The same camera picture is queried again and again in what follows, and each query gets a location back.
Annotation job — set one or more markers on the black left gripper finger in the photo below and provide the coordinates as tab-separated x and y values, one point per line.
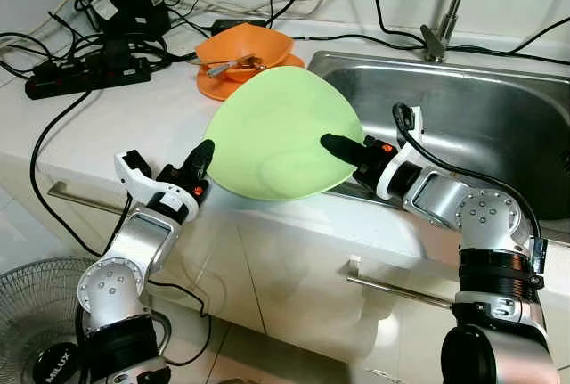
201	159

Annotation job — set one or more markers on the black power strip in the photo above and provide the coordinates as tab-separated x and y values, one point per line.
89	77

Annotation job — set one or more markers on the stainless steel sink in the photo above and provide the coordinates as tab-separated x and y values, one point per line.
481	117

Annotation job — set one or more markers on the small flat black adapter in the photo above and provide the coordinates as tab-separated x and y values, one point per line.
223	24

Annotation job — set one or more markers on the orange plate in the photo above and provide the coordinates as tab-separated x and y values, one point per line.
214	90

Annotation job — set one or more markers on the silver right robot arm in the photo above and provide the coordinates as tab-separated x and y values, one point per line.
485	219

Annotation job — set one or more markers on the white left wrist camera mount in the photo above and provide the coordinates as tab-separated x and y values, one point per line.
147	190

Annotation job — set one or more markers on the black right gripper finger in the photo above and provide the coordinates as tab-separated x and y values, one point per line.
347	149

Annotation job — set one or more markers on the steel faucet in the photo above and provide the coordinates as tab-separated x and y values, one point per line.
435	44

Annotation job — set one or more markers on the steel spoon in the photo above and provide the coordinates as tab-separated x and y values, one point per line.
223	69

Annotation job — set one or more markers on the orange bowl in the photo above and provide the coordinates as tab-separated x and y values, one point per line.
258	44

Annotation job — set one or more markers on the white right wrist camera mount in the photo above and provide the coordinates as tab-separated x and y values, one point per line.
415	130

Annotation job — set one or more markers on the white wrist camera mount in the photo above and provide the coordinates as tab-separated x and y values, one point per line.
415	130
147	190

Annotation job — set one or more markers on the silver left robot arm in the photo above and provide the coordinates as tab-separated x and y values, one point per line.
142	237

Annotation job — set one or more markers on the light green plate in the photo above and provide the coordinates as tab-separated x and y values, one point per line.
276	134

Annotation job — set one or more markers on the white kitchen cabinet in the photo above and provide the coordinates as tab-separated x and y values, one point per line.
285	286

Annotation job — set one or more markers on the grey floor fan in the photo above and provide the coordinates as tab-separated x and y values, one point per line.
36	313

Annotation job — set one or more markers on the black charger with labels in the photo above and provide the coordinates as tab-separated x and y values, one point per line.
134	14

